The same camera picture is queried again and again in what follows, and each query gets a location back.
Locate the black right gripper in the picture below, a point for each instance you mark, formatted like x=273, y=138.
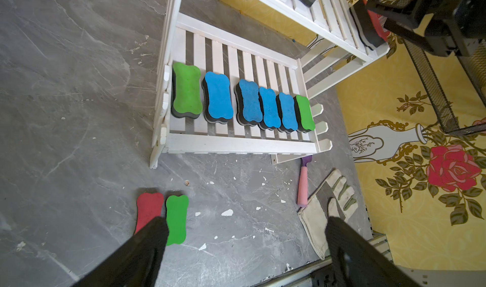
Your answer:
x=439, y=27

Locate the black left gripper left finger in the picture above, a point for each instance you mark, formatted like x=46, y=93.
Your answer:
x=136, y=263

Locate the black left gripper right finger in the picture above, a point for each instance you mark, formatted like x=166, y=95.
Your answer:
x=357, y=263

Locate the green eraser top shelf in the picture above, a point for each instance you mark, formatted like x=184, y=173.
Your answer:
x=177, y=207
x=370, y=25

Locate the green eraser shelf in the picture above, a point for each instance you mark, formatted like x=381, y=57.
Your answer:
x=177, y=207
x=186, y=99
x=370, y=25
x=304, y=114

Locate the green eraser lower shelf right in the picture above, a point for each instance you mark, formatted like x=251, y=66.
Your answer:
x=304, y=114

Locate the green eraser lower shelf left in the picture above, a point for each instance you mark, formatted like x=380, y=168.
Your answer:
x=186, y=99

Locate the white wooden two-tier shelf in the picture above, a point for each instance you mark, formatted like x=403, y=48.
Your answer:
x=339, y=54

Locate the white gardening glove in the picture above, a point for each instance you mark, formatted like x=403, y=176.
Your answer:
x=333, y=198

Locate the blue eraser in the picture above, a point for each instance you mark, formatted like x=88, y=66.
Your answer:
x=249, y=112
x=218, y=102
x=287, y=113
x=268, y=102

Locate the black wire wall basket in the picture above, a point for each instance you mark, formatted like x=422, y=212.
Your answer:
x=440, y=103

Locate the purple garden fork pink handle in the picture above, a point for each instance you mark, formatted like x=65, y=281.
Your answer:
x=302, y=193

